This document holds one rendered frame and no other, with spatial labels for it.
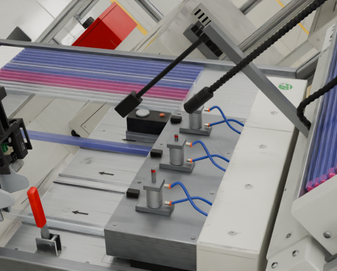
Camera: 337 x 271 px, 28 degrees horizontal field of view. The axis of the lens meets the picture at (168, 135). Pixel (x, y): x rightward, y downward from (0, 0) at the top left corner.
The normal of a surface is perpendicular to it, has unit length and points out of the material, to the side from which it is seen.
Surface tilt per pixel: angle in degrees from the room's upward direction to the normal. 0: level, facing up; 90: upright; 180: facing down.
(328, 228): 90
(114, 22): 0
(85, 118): 90
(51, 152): 0
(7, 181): 87
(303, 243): 90
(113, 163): 44
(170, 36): 0
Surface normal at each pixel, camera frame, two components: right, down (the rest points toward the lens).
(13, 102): -0.03, -0.86
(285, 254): -0.70, -0.69
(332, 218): -0.29, 0.51
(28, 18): 0.65, -0.52
